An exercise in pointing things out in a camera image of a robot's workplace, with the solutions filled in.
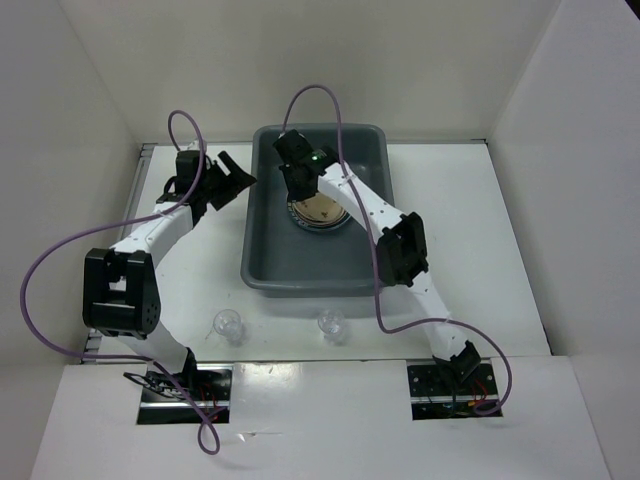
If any clear plastic cup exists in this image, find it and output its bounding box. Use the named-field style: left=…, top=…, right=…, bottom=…
left=208, top=309, right=248, bottom=346
left=317, top=309, right=348, bottom=345

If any purple cable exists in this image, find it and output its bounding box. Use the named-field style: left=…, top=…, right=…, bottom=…
left=281, top=84, right=516, bottom=417
left=19, top=109, right=222, bottom=455

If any white plate green red rim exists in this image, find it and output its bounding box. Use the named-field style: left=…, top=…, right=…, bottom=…
left=287, top=201, right=350, bottom=232

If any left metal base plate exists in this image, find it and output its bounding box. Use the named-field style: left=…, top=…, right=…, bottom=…
left=124, top=364, right=233, bottom=425

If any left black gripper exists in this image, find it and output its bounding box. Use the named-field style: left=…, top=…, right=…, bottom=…
left=199, top=151, right=256, bottom=210

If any cream plate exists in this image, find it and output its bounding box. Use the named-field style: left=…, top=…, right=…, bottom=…
left=290, top=193, right=348, bottom=227

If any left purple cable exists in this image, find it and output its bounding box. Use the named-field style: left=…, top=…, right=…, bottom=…
left=19, top=109, right=222, bottom=455

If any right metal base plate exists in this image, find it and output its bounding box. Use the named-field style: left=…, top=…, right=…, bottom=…
left=406, top=361, right=499, bottom=421

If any grey plastic bin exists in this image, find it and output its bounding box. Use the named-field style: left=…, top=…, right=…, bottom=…
left=241, top=123, right=395, bottom=298

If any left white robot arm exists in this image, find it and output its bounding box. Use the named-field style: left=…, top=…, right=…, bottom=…
left=83, top=150, right=256, bottom=400

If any metal base plate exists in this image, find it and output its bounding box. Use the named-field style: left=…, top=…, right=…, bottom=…
left=406, top=361, right=499, bottom=421
left=124, top=364, right=233, bottom=425

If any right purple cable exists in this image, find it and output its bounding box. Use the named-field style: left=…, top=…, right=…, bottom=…
left=281, top=84, right=516, bottom=417

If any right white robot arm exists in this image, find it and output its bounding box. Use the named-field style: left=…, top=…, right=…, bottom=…
left=274, top=130, right=480, bottom=393

